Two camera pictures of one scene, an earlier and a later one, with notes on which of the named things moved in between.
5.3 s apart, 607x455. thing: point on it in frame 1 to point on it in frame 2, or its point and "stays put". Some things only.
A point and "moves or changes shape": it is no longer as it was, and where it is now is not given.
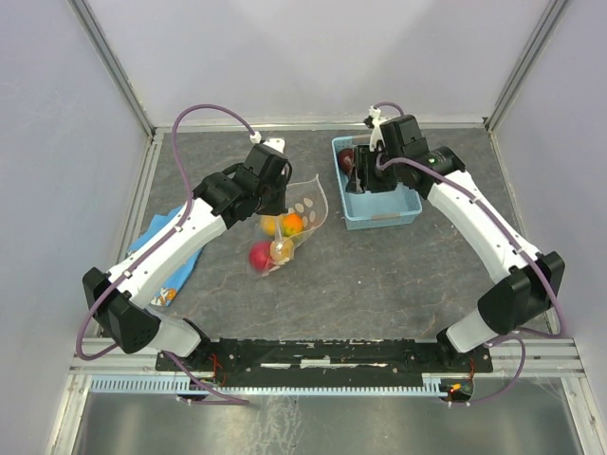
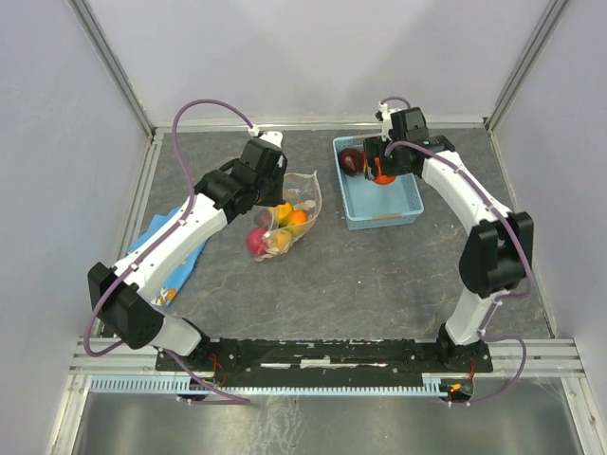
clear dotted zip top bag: x=274 y=244 moves or changes shape
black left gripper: x=278 y=208 stays put
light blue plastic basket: x=376 y=209 stays put
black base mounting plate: x=391 y=362 stays put
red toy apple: x=259 y=256 to x=255 y=244
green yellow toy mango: x=269 y=224 moves or changes shape
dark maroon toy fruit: x=345 y=159 stays put
